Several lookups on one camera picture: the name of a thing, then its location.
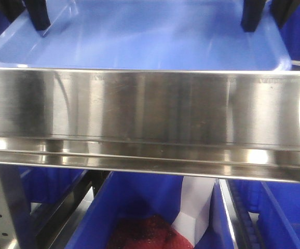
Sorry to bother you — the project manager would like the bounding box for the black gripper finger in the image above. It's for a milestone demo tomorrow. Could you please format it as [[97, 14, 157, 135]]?
[[23, 0, 50, 31], [241, 0, 266, 32], [0, 0, 25, 22], [270, 0, 300, 29]]

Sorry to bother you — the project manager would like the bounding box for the blue plastic tray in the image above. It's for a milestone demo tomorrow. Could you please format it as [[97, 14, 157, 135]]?
[[0, 1, 291, 71]]

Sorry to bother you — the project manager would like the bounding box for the blue bin lower left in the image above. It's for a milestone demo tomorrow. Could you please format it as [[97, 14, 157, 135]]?
[[18, 166, 86, 209]]

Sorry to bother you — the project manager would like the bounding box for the white paper sheet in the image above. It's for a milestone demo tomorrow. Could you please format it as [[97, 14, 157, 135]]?
[[172, 176, 215, 246]]

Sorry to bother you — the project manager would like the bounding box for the blue bin lower right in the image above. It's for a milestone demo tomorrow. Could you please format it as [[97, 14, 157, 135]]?
[[229, 180, 300, 248]]

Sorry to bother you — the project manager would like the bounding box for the blue bin with red net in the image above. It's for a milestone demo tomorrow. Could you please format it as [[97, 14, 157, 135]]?
[[67, 172, 235, 248]]

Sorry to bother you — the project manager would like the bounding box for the red mesh net bag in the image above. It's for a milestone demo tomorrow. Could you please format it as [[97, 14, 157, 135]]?
[[106, 215, 194, 249]]

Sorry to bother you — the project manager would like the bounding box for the stainless steel shelf rail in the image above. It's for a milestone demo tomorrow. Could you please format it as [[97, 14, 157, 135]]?
[[0, 68, 300, 182]]

